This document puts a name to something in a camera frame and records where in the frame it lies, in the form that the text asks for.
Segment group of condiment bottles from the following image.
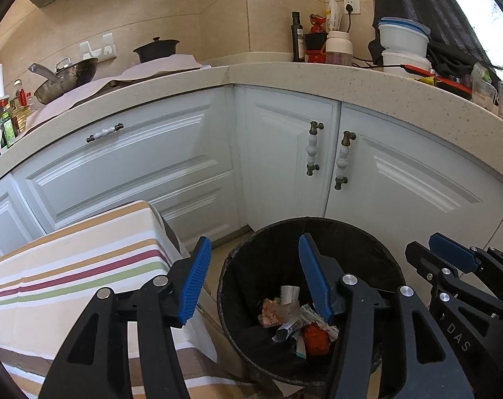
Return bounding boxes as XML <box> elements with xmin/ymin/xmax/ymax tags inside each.
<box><xmin>0</xmin><ymin>79</ymin><xmax>35</xmax><ymax>168</ymax></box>

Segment dark oil bottle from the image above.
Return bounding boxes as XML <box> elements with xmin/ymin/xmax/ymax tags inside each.
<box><xmin>291</xmin><ymin>11</ymin><xmax>306</xmax><ymax>63</ymax></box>

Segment black cable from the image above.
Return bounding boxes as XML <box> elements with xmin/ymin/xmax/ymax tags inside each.
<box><xmin>346</xmin><ymin>12</ymin><xmax>386</xmax><ymax>70</ymax></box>

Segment red black kitchen gadget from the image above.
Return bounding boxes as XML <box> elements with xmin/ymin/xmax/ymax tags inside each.
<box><xmin>303</xmin><ymin>13</ymin><xmax>328</xmax><ymax>64</ymax></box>

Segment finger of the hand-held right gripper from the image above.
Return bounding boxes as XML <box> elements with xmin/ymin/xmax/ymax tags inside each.
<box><xmin>405</xmin><ymin>241</ymin><xmax>503</xmax><ymax>319</ymax></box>
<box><xmin>429</xmin><ymin>233</ymin><xmax>503</xmax><ymax>309</ymax></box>

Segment white container blue rim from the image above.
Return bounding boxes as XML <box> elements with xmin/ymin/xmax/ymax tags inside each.
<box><xmin>378</xmin><ymin>17</ymin><xmax>432</xmax><ymax>56</ymax></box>

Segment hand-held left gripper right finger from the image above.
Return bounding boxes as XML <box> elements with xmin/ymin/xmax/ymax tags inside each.
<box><xmin>298</xmin><ymin>233</ymin><xmax>474</xmax><ymax>399</ymax></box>

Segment white packet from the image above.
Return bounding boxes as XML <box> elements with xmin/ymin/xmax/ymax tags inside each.
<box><xmin>326</xmin><ymin>0</ymin><xmax>344</xmax><ymax>33</ymax></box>

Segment white kitchen cabinet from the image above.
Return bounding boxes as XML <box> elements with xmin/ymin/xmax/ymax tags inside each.
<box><xmin>0</xmin><ymin>79</ymin><xmax>503</xmax><ymax>267</ymax></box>

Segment white stove cover cloth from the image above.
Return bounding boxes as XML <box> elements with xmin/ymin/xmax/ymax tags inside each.
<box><xmin>25</xmin><ymin>53</ymin><xmax>213</xmax><ymax>124</ymax></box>

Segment plain white plastic container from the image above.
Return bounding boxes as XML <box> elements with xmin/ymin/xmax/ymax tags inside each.
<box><xmin>381</xmin><ymin>50</ymin><xmax>431</xmax><ymax>71</ymax></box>

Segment white jar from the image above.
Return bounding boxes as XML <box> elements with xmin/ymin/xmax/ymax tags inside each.
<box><xmin>324</xmin><ymin>31</ymin><xmax>354</xmax><ymax>66</ymax></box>

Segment upright ceramic cabinet handle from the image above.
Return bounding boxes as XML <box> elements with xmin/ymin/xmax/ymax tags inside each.
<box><xmin>305</xmin><ymin>121</ymin><xmax>325</xmax><ymax>176</ymax></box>
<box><xmin>334</xmin><ymin>131</ymin><xmax>357</xmax><ymax>191</ymax></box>

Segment black lidded pot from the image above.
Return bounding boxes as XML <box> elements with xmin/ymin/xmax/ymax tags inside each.
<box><xmin>133</xmin><ymin>37</ymin><xmax>181</xmax><ymax>64</ymax></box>

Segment clear plastic cups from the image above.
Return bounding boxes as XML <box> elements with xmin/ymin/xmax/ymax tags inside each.
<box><xmin>469</xmin><ymin>63</ymin><xmax>503</xmax><ymax>128</ymax></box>

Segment red handled tool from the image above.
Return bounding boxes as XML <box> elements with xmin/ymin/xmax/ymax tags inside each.
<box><xmin>401</xmin><ymin>64</ymin><xmax>475</xmax><ymax>101</ymax></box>

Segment long white sachet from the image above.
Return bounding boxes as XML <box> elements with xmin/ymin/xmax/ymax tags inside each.
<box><xmin>300</xmin><ymin>304</ymin><xmax>339</xmax><ymax>340</ymax></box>

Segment black trash bin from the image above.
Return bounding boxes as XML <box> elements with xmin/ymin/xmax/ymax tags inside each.
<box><xmin>217</xmin><ymin>216</ymin><xmax>406</xmax><ymax>385</ymax></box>

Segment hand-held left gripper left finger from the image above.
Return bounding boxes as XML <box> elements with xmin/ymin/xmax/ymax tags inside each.
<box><xmin>40</xmin><ymin>236</ymin><xmax>213</xmax><ymax>399</ymax></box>

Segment long drawer handle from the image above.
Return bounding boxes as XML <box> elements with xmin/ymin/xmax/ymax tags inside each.
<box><xmin>86</xmin><ymin>123</ymin><xmax>125</xmax><ymax>143</ymax></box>

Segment white wall holder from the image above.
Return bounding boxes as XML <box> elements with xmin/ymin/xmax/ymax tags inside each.
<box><xmin>79</xmin><ymin>32</ymin><xmax>119</xmax><ymax>60</ymax></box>

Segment steel wok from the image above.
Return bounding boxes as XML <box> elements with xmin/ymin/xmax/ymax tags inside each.
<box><xmin>28</xmin><ymin>57</ymin><xmax>100</xmax><ymax>106</ymax></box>

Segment striped tablecloth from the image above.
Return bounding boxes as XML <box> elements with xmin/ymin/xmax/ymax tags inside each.
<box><xmin>0</xmin><ymin>200</ymin><xmax>306</xmax><ymax>399</ymax></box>

